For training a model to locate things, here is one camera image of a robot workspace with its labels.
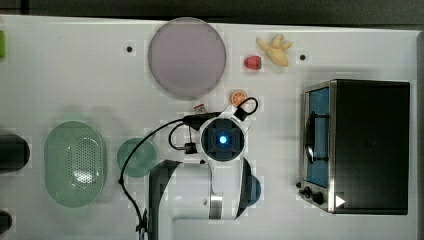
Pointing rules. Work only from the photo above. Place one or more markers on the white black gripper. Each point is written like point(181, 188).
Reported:
point(232, 119)

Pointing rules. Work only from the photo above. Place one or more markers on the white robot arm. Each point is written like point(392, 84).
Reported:
point(217, 186)

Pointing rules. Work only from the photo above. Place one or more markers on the green oval strainer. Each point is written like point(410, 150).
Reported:
point(75, 164)

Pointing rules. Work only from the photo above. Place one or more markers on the orange slice toy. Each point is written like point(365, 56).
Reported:
point(238, 97)

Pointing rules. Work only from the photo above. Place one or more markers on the blue bowl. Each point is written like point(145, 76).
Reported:
point(255, 191)

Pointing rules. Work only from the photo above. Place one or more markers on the red strawberry toy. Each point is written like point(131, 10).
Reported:
point(253, 62)

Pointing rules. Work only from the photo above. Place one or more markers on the green cup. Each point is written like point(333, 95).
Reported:
point(142, 161)

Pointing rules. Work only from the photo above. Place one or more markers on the yellow banana bunch toy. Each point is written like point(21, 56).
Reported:
point(275, 49)

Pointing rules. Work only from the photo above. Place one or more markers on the black toaster oven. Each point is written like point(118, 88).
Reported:
point(355, 147)

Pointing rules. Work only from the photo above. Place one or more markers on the black cylinder object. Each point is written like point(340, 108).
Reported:
point(14, 153)

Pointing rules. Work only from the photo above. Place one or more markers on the black object at edge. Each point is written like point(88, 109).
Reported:
point(5, 221)

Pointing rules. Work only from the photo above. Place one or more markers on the green marker object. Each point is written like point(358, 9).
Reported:
point(2, 44)

